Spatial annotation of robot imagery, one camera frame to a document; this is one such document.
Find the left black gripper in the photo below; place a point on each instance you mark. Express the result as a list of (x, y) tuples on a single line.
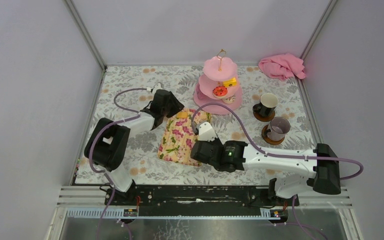
[(171, 103)]

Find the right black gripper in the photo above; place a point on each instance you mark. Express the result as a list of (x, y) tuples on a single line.
[(215, 141)]

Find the tan biscuit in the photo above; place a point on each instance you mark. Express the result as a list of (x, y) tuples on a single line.
[(182, 115)]

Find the pink wafer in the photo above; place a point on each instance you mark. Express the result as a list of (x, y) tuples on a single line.
[(199, 95)]

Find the brown wooden saucer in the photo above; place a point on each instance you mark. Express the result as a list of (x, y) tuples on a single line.
[(271, 137), (264, 118)]

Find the floral dessert tray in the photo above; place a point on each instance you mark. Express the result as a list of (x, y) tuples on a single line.
[(178, 138)]

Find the red donut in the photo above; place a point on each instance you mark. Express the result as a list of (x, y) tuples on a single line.
[(220, 92)]

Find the chocolate drizzle donut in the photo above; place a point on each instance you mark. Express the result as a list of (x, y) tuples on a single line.
[(229, 100)]

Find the pink three-tier cake stand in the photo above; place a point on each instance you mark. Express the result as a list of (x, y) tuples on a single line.
[(216, 70)]

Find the purple mug black handle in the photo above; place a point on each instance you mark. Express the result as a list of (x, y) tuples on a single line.
[(280, 125)]

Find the black mug white inside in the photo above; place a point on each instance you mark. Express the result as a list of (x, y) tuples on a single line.
[(266, 106)]

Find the yellow roll cake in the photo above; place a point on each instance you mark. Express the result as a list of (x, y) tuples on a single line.
[(230, 83)]

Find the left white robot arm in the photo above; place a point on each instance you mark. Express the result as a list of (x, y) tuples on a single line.
[(107, 144)]

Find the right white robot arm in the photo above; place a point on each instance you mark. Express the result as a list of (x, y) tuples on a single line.
[(305, 171)]

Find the pink cloth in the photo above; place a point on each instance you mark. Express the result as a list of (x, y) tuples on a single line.
[(283, 67)]

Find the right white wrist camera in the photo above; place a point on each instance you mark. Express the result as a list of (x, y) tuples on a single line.
[(206, 132)]

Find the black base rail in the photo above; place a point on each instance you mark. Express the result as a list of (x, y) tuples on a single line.
[(145, 200)]

